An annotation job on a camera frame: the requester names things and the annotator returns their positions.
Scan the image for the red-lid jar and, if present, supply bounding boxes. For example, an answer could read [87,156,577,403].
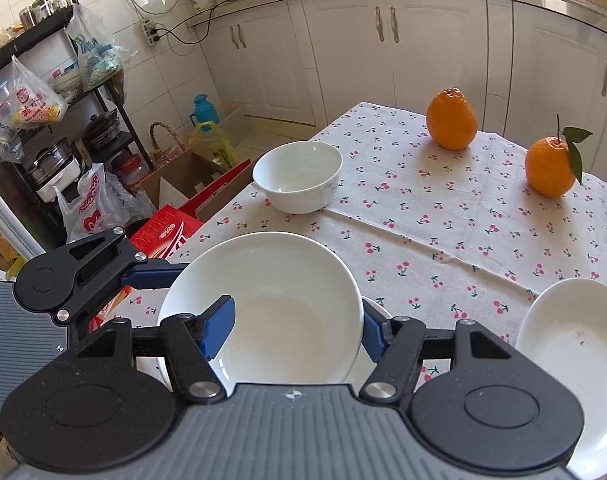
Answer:
[111,154,144,191]

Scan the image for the white and red plastic bag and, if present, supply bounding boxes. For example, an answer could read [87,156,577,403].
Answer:
[56,164,157,243]

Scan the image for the black power cable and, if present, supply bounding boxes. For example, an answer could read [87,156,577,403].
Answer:
[156,2,219,47]

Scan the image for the red gift box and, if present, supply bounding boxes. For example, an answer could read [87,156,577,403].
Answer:
[88,203,205,333]

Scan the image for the cherry-print tablecloth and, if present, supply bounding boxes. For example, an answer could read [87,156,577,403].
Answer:
[96,101,607,480]

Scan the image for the red-yellow hanging plastic bag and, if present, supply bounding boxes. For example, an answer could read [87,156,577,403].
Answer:
[0,55,68,131]

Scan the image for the yellow plastic bag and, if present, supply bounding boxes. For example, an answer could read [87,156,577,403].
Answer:
[188,121,239,168]

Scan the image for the orange fruit with leaf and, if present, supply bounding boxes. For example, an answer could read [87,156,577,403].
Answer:
[525,115,594,198]

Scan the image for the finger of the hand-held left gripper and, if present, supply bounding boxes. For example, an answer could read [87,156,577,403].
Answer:
[56,226,190,325]

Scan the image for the white stained plate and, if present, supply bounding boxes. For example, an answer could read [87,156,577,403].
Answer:
[515,278,607,480]

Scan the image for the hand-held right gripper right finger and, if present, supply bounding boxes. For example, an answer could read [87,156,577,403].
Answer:
[358,305,511,405]

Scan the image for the wicker basket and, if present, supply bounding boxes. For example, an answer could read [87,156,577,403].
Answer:
[148,121,189,168]

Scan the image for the black storage rack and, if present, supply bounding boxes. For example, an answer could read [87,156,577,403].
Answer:
[0,5,150,261]

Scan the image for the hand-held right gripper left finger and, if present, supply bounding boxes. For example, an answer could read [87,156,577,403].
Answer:
[76,296,237,405]

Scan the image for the blue-print hanging plastic bag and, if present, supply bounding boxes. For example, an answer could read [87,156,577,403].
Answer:
[65,4,139,93]

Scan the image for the blue thermos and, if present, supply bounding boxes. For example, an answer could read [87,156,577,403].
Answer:
[190,94,221,133]

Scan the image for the white kitchen cabinets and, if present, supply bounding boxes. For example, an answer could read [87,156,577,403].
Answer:
[191,0,607,181]

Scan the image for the clear hanging plastic bag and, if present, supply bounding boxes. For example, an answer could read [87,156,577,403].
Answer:
[0,102,24,163]

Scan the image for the black pan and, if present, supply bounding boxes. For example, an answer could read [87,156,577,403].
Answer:
[81,110,122,149]

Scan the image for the steel electric pot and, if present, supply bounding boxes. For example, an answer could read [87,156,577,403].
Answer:
[24,137,85,202]

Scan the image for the brown cardboard box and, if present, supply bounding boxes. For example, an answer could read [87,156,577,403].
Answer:
[140,149,254,221]

